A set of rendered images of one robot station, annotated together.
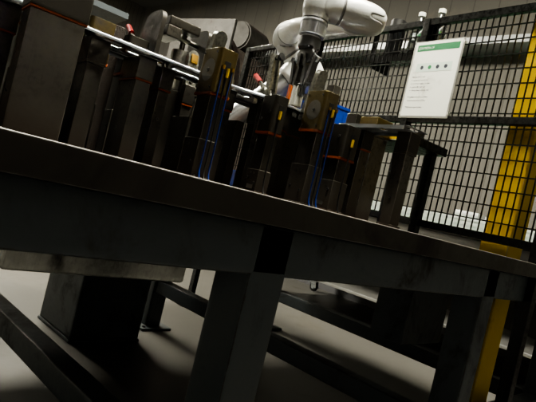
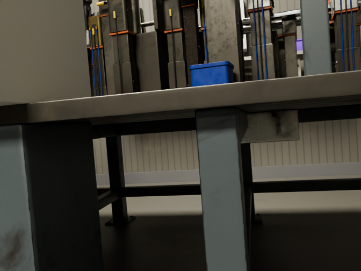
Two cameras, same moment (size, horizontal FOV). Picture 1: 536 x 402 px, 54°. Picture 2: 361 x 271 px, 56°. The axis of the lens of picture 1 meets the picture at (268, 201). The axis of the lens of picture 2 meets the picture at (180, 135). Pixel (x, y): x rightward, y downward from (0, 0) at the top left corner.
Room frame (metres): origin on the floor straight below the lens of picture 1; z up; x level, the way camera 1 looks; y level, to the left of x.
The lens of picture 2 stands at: (2.30, 1.55, 0.64)
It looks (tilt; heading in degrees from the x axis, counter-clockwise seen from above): 2 degrees down; 237
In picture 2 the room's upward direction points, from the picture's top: 4 degrees counter-clockwise
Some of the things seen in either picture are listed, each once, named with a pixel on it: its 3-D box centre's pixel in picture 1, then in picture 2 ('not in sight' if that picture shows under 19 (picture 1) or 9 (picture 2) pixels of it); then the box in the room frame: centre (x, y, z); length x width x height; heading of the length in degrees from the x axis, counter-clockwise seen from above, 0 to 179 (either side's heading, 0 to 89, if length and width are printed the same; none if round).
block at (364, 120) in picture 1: (364, 170); not in sight; (1.82, -0.30, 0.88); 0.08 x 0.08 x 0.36; 38
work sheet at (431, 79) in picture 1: (431, 79); not in sight; (2.01, -0.50, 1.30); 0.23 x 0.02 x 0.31; 38
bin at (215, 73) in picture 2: not in sight; (213, 81); (1.69, 0.80, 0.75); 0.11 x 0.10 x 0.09; 128
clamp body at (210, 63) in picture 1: (209, 116); not in sight; (1.35, 0.20, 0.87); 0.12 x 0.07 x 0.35; 38
